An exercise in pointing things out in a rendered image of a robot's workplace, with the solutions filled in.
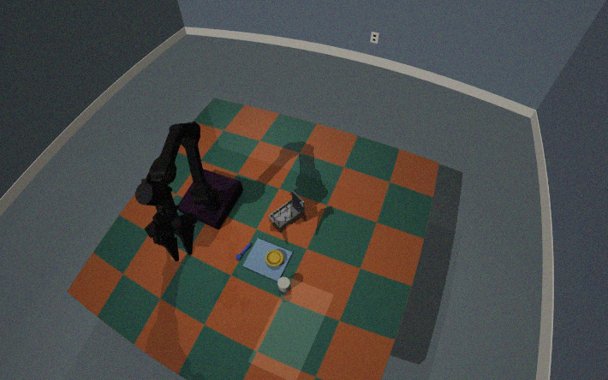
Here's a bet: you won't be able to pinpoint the grey dish rack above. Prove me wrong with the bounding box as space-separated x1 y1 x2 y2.
268 190 305 230

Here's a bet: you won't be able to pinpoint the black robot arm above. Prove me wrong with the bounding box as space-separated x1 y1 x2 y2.
134 122 222 238

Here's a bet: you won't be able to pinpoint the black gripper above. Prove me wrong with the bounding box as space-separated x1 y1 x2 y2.
152 203 197 262

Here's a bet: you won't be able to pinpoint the yellow round plate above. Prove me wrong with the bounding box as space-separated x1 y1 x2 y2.
265 250 284 266

